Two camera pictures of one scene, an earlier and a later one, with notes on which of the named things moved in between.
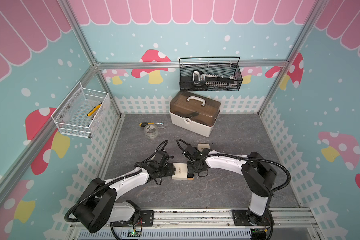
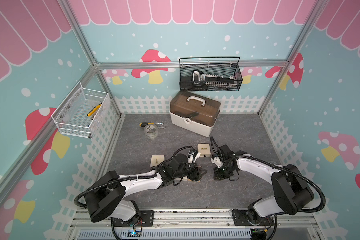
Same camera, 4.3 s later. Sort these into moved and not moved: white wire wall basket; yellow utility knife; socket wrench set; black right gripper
Moved: black right gripper
Not moved: yellow utility knife; socket wrench set; white wire wall basket
